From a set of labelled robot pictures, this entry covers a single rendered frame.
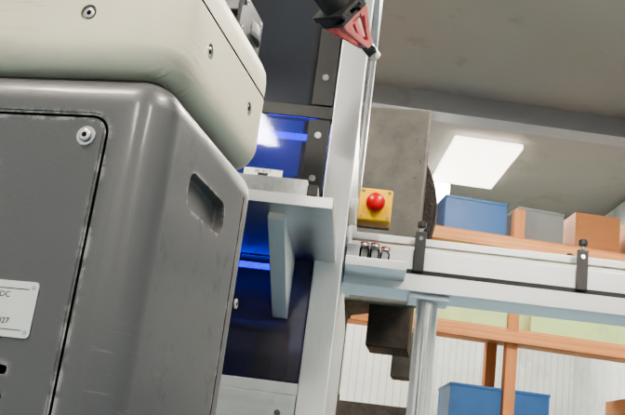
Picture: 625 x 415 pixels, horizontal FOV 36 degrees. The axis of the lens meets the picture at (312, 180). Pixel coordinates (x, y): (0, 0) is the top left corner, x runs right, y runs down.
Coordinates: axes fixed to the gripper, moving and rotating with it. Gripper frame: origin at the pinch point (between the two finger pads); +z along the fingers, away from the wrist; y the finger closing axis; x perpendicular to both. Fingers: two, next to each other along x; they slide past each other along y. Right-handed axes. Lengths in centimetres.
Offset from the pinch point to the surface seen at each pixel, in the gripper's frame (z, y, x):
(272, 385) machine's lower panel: 43, 15, 55
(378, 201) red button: 32.8, 13.4, 12.0
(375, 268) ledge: 42.2, 12.7, 22.5
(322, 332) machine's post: 43, 13, 40
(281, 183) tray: 4.4, -4.7, 32.2
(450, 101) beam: 280, 444, -273
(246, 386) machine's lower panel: 40, 18, 58
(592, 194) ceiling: 513, 510, -385
